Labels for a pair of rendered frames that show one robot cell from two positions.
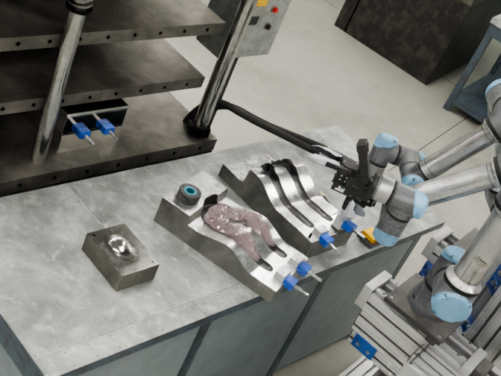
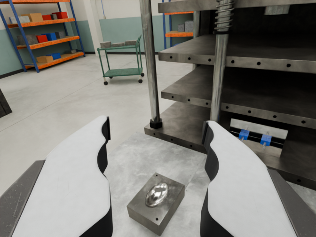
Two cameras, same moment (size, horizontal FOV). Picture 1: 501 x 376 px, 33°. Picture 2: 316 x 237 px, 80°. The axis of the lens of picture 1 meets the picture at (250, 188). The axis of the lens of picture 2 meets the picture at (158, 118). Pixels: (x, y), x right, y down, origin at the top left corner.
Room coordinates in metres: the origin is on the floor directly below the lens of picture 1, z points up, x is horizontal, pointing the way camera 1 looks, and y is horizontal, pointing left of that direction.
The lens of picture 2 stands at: (2.09, -0.22, 1.52)
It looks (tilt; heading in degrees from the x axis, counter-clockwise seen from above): 30 degrees down; 92
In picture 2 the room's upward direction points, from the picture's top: 5 degrees counter-clockwise
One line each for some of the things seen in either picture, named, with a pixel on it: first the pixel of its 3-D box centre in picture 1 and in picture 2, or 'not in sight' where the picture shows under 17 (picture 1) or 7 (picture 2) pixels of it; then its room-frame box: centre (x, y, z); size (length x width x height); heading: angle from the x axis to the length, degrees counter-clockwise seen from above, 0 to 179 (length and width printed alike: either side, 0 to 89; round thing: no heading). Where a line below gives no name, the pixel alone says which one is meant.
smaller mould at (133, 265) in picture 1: (120, 256); (157, 200); (2.04, 0.28, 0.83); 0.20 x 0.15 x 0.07; 57
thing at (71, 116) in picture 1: (57, 89); (262, 116); (2.71, 0.82, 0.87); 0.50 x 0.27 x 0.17; 57
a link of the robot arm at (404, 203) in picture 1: (406, 201); not in sight; (2.09, -0.42, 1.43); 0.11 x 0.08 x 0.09; 90
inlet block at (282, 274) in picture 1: (292, 284); not in sight; (2.26, -0.26, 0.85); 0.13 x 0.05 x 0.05; 74
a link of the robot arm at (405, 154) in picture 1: (408, 161); not in sight; (2.70, -0.47, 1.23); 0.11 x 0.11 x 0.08; 12
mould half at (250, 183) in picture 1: (288, 196); not in sight; (2.72, -0.14, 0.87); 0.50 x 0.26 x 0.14; 57
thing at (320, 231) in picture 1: (328, 242); not in sight; (2.52, -0.34, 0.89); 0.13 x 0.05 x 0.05; 57
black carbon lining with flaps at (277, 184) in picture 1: (294, 189); not in sight; (2.71, -0.15, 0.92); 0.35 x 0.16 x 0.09; 57
